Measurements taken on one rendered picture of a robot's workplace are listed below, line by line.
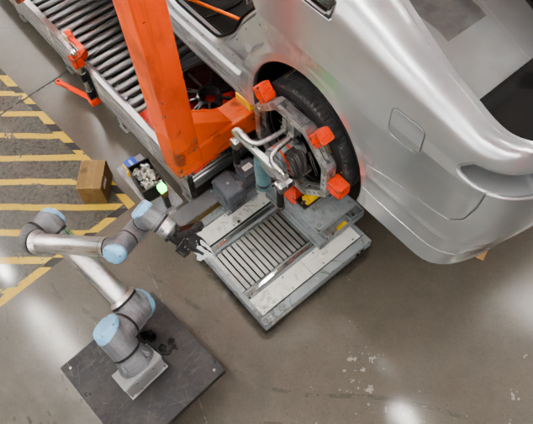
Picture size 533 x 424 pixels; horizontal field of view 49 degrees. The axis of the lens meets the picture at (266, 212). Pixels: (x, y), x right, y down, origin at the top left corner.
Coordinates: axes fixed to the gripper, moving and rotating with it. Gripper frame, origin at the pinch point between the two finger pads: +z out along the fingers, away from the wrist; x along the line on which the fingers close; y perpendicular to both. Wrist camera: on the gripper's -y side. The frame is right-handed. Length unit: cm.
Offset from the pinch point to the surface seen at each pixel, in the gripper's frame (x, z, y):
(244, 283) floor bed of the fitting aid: -71, 39, 63
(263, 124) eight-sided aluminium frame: -92, -9, -16
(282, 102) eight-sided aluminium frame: -67, -11, -44
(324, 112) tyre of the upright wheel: -61, 6, -55
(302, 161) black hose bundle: -50, 11, -34
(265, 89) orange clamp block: -75, -21, -40
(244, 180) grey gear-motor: -102, 4, 25
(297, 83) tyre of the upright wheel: -74, -11, -53
